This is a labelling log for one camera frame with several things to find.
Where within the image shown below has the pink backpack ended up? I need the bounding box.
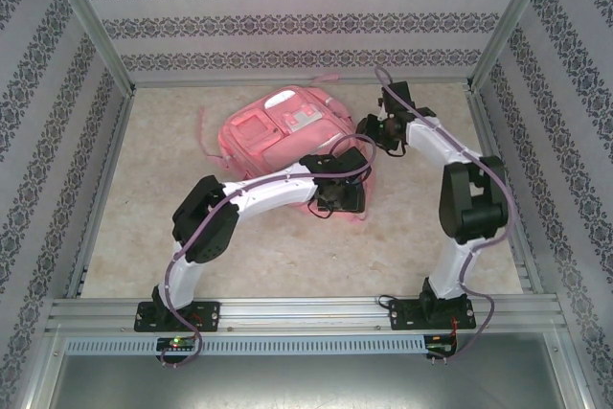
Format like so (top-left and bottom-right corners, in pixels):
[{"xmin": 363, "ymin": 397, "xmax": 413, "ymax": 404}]
[{"xmin": 194, "ymin": 71, "xmax": 380, "ymax": 224}]

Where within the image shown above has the small circuit board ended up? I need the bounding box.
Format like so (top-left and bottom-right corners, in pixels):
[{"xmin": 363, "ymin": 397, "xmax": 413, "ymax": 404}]
[{"xmin": 426, "ymin": 333, "xmax": 457, "ymax": 352}]

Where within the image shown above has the grey metal sheet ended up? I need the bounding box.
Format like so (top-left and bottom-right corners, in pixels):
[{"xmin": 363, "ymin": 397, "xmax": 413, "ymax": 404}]
[{"xmin": 45, "ymin": 351, "xmax": 574, "ymax": 409}]

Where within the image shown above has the circuit board with green light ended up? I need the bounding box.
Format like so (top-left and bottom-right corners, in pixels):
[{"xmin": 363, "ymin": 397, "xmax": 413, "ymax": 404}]
[{"xmin": 156, "ymin": 335, "xmax": 197, "ymax": 352}]

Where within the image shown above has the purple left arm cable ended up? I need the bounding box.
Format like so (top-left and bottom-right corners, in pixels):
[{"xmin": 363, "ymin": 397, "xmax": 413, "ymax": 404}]
[{"xmin": 161, "ymin": 133, "xmax": 379, "ymax": 367}]

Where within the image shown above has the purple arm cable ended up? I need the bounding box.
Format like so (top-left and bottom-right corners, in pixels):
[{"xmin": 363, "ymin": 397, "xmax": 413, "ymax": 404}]
[
  {"xmin": 375, "ymin": 66, "xmax": 514, "ymax": 363},
  {"xmin": 161, "ymin": 133, "xmax": 379, "ymax": 367}
]

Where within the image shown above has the aluminium side rail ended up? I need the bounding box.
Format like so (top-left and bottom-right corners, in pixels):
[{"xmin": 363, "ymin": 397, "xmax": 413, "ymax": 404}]
[
  {"xmin": 468, "ymin": 90, "xmax": 546, "ymax": 295},
  {"xmin": 65, "ymin": 90, "xmax": 138, "ymax": 299}
]

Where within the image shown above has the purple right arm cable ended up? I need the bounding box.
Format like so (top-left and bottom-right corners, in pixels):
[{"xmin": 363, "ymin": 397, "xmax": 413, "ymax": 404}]
[{"xmin": 375, "ymin": 66, "xmax": 514, "ymax": 363}]

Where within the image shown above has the aluminium back rail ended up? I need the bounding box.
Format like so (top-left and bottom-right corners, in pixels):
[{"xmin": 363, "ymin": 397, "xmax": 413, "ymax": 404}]
[{"xmin": 131, "ymin": 76, "xmax": 473, "ymax": 90}]

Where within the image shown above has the aluminium mounting rail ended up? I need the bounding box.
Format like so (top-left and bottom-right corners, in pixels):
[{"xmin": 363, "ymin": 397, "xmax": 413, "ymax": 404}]
[{"xmin": 45, "ymin": 297, "xmax": 562, "ymax": 334}]

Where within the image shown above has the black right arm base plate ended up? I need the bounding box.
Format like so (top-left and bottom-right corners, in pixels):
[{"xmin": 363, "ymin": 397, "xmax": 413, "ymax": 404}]
[{"xmin": 388, "ymin": 298, "xmax": 477, "ymax": 331}]

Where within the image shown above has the aluminium frame post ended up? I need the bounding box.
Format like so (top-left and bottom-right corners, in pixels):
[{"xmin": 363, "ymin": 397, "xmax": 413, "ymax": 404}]
[
  {"xmin": 466, "ymin": 0, "xmax": 559, "ymax": 92},
  {"xmin": 40, "ymin": 0, "xmax": 136, "ymax": 94}
]

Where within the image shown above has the slotted grey cable duct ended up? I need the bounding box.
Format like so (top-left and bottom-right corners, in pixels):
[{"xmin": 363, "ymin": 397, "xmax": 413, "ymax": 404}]
[{"xmin": 64, "ymin": 335, "xmax": 428, "ymax": 355}]

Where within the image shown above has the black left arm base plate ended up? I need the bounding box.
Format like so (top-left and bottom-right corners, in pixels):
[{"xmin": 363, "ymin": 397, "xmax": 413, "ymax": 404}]
[{"xmin": 133, "ymin": 301, "xmax": 221, "ymax": 332}]

